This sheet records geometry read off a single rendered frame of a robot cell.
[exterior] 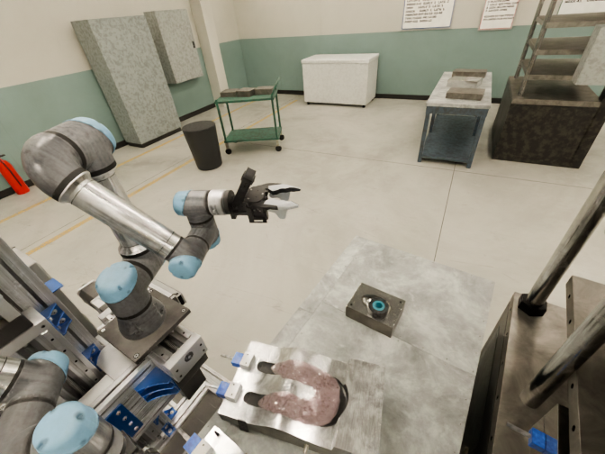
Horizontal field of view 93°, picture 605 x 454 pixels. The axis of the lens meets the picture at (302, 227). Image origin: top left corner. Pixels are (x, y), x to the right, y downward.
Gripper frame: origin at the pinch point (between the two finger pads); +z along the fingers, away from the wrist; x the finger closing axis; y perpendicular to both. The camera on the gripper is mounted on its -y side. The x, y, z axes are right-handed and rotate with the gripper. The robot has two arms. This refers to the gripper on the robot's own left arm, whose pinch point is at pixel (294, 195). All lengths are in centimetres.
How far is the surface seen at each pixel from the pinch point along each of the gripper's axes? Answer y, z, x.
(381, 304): 56, 29, 1
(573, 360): 34, 73, 29
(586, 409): 37, 72, 39
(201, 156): 163, -183, -293
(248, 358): 55, -21, 25
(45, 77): 66, -417, -366
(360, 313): 59, 21, 4
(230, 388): 53, -24, 35
